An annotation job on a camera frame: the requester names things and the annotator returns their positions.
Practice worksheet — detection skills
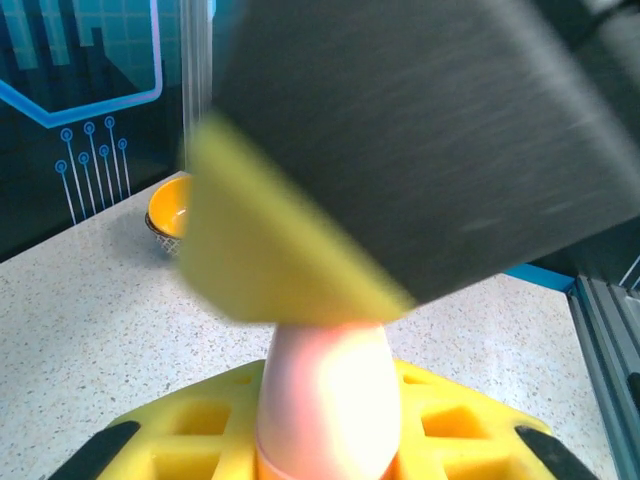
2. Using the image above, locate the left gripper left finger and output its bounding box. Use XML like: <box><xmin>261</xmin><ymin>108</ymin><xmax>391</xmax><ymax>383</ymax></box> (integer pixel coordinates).
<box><xmin>47</xmin><ymin>359</ymin><xmax>269</xmax><ymax>480</ymax></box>

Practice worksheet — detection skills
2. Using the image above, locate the orange bowl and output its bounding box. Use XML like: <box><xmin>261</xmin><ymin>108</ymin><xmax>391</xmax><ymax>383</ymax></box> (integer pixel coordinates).
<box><xmin>144</xmin><ymin>174</ymin><xmax>194</xmax><ymax>260</ymax></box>

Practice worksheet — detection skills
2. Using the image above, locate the aluminum frame post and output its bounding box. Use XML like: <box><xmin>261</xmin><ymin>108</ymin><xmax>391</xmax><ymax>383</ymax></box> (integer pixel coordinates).
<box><xmin>178</xmin><ymin>0</ymin><xmax>217</xmax><ymax>151</ymax></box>

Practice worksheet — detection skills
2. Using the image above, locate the blue table edge trim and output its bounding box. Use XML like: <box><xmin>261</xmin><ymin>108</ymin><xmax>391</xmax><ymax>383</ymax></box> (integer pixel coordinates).
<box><xmin>503</xmin><ymin>262</ymin><xmax>576</xmax><ymax>294</ymax></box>

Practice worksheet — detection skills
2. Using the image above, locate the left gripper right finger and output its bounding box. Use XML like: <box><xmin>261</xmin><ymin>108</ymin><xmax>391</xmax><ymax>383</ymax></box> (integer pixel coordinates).
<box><xmin>389</xmin><ymin>359</ymin><xmax>604</xmax><ymax>480</ymax></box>

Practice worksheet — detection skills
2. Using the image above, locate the aluminum side rail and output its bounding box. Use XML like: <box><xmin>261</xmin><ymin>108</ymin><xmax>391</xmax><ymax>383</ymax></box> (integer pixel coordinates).
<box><xmin>569</xmin><ymin>273</ymin><xmax>640</xmax><ymax>454</ymax></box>

